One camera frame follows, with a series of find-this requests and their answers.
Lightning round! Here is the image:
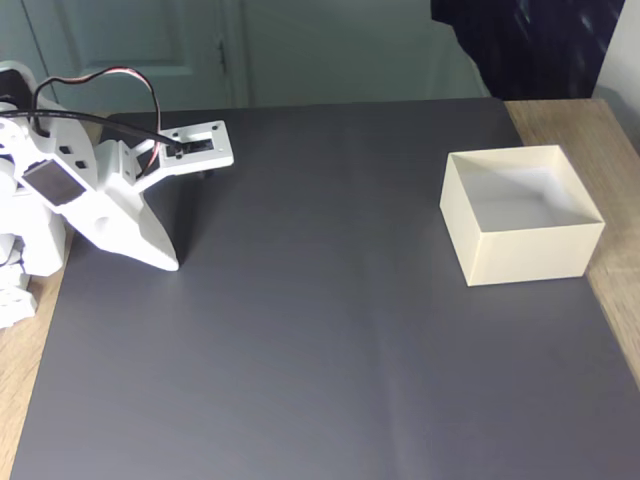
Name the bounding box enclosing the dark grey mat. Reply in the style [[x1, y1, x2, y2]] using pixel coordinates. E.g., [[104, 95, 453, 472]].
[[9, 97, 640, 480]]

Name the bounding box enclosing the black cable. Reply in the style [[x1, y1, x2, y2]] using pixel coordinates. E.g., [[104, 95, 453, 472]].
[[0, 109, 185, 152]]

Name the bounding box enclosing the black cloth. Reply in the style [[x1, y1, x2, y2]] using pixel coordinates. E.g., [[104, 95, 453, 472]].
[[429, 0, 627, 101]]

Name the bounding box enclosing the white open box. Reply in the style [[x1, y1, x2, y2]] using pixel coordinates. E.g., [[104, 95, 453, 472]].
[[439, 144, 607, 288]]

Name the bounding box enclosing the pale green door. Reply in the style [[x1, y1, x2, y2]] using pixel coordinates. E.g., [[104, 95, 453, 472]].
[[19, 0, 251, 109]]

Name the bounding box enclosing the red white black servo wire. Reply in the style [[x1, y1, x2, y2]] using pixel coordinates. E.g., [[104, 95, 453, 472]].
[[32, 66, 165, 180]]

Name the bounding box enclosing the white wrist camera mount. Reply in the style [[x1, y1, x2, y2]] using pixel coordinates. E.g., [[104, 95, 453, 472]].
[[132, 119, 235, 194]]

